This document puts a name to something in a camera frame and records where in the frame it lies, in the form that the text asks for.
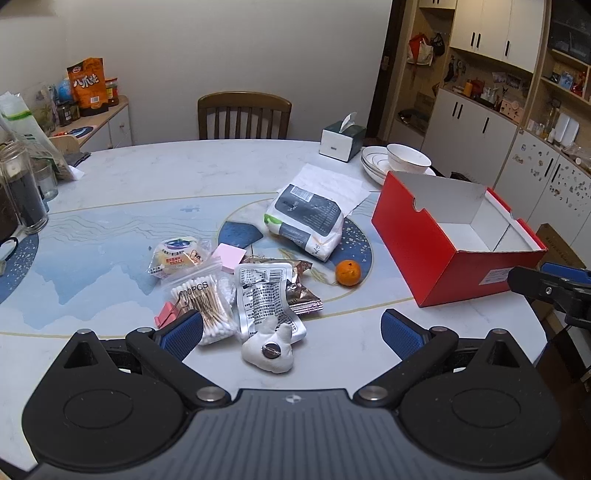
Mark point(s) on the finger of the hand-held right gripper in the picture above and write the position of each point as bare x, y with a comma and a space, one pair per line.
565, 270
547, 290

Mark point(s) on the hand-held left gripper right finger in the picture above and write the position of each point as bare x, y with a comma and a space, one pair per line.
401, 334

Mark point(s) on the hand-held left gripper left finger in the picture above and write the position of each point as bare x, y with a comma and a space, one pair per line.
182, 334

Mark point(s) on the pink binder clip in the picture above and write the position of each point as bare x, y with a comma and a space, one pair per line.
166, 316

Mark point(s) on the cotton swab bag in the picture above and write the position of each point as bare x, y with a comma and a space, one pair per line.
207, 300

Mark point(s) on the orange tangerine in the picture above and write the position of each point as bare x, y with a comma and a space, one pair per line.
348, 273

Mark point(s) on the white plush toy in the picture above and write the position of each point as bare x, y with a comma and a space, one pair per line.
263, 360

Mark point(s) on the silver foil packet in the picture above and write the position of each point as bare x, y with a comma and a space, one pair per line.
263, 295

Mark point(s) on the red cardboard box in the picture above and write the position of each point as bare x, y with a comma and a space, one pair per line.
415, 240

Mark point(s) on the brown cardboard box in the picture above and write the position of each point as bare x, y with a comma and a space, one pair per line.
561, 244

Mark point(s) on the yellow cake snack packet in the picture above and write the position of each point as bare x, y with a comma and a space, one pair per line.
178, 258

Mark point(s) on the pink sticky notes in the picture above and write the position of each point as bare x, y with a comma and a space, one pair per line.
228, 256

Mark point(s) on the brown snack wrapper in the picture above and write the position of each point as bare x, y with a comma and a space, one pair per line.
302, 300

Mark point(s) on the white containers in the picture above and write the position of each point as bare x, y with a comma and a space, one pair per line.
567, 128

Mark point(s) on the grey and white wipes pack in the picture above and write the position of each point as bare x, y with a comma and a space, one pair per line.
304, 217

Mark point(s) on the white plate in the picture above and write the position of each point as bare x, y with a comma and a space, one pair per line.
369, 167
375, 177

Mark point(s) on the white lower cabinet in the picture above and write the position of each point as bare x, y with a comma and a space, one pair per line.
466, 129

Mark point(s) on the white paper sheet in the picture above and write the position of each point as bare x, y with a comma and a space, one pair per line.
323, 180

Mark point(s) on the white bowl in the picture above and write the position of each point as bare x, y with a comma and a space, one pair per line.
406, 159

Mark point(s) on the stack of white dishes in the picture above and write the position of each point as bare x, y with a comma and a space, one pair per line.
373, 154

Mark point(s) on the green and white tissue box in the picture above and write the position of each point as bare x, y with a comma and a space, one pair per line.
339, 145

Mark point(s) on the glass cup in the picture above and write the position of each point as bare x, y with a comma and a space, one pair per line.
46, 182

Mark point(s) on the grey cloth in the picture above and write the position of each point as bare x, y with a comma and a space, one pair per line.
76, 158

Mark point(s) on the tall glass jar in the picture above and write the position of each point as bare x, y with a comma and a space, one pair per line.
23, 198

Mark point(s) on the white side cabinet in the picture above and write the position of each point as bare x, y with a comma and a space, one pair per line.
117, 127

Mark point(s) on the wooden chair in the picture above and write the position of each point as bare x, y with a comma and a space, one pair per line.
244, 99

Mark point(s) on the red lid jar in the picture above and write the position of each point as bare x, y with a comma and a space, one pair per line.
112, 92

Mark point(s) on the white upper cabinet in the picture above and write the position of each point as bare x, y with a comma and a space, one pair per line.
489, 27

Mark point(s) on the dark hanging bag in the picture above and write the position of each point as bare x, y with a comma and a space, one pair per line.
437, 44

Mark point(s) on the red hanging bag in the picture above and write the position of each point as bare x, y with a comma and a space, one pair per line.
420, 48

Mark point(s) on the dark door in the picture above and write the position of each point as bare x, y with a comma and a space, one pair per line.
385, 69

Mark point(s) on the orange snack bag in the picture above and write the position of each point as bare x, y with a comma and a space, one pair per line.
87, 85

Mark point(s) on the green striped plastic bag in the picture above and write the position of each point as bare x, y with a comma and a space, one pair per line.
23, 120

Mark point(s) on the blue globe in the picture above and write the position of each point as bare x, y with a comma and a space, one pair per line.
62, 90

